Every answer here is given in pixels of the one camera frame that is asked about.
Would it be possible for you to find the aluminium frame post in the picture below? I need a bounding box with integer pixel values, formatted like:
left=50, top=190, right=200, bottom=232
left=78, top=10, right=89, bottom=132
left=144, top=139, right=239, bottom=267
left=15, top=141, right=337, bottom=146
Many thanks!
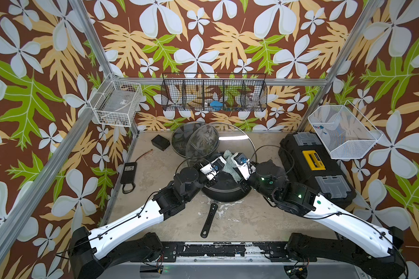
left=69, top=1, right=139, bottom=136

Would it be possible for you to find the black yellow tool case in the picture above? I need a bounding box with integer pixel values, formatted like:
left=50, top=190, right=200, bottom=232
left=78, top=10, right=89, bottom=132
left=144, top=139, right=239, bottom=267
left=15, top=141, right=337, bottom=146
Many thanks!
left=278, top=132, right=356, bottom=209

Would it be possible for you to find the black power adapter brick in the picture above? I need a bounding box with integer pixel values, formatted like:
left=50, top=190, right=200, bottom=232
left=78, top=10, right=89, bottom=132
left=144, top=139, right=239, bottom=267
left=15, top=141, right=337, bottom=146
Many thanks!
left=121, top=162, right=137, bottom=185

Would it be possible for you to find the black front frying pan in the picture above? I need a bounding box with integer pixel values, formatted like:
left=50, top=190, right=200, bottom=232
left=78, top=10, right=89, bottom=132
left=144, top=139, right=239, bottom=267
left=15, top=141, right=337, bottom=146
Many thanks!
left=199, top=153, right=254, bottom=239

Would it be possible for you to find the glass lid with steel rim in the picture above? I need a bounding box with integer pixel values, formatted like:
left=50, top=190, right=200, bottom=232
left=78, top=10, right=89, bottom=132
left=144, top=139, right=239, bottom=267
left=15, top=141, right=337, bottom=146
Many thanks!
left=186, top=122, right=257, bottom=167

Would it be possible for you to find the white wire basket left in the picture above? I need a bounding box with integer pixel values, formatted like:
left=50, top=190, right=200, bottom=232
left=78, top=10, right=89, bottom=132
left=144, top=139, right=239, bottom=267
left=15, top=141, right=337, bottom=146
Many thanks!
left=90, top=74, right=143, bottom=127

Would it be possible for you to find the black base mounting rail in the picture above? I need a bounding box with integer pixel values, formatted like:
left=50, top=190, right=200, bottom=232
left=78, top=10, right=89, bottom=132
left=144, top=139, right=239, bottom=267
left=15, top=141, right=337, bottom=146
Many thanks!
left=130, top=240, right=318, bottom=263

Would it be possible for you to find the blue object in basket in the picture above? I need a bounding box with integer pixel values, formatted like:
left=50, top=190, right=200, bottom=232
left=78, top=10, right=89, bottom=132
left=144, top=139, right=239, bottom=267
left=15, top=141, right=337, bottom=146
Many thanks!
left=210, top=101, right=223, bottom=110

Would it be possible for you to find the black back frying pan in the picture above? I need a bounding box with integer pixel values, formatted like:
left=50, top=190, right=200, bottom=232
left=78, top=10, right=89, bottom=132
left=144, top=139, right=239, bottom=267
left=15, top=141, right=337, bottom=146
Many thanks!
left=170, top=121, right=207, bottom=158

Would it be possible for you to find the white wire basket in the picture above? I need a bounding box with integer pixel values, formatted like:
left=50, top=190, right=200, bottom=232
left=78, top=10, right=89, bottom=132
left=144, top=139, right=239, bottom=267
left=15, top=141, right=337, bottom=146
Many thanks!
left=308, top=101, right=383, bottom=160
left=90, top=74, right=143, bottom=127

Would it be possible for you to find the white wire basket right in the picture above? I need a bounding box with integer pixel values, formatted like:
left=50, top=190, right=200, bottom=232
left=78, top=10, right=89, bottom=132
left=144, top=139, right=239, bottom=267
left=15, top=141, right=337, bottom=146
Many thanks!
left=308, top=101, right=383, bottom=160

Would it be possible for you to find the light green fluffy cloth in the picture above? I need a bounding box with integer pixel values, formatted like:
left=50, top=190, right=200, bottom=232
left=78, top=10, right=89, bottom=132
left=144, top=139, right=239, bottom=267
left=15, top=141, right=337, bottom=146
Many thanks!
left=222, top=150, right=243, bottom=183

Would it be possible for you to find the black frying pan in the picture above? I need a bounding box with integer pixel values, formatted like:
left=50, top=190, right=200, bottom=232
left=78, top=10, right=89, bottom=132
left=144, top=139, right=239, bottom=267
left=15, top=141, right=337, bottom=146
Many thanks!
left=170, top=121, right=207, bottom=158
left=199, top=153, right=254, bottom=239

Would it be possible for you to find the black wire basket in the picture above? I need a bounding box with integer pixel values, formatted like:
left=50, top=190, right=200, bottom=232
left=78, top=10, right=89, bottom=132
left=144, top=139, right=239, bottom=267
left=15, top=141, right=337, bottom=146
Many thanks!
left=159, top=73, right=268, bottom=112

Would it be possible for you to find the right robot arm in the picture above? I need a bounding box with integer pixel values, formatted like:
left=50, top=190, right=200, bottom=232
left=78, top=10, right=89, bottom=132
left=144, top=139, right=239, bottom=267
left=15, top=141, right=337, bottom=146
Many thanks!
left=235, top=159, right=409, bottom=279

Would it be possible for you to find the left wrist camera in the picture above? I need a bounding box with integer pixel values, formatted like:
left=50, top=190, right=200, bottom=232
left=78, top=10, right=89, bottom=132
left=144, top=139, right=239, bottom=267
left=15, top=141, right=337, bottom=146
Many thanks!
left=204, top=156, right=226, bottom=173

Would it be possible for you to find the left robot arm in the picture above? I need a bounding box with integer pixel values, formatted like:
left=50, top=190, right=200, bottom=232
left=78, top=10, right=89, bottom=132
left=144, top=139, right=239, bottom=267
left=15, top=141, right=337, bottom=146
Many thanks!
left=67, top=165, right=221, bottom=279

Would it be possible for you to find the small black battery box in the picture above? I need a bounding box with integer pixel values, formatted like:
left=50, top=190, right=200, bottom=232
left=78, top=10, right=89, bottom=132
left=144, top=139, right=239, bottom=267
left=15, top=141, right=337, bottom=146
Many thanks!
left=151, top=135, right=171, bottom=151

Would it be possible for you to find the red black adapter cable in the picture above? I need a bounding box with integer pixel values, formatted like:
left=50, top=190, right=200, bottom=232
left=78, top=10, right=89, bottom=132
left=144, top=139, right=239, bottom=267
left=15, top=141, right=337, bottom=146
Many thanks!
left=121, top=149, right=154, bottom=195

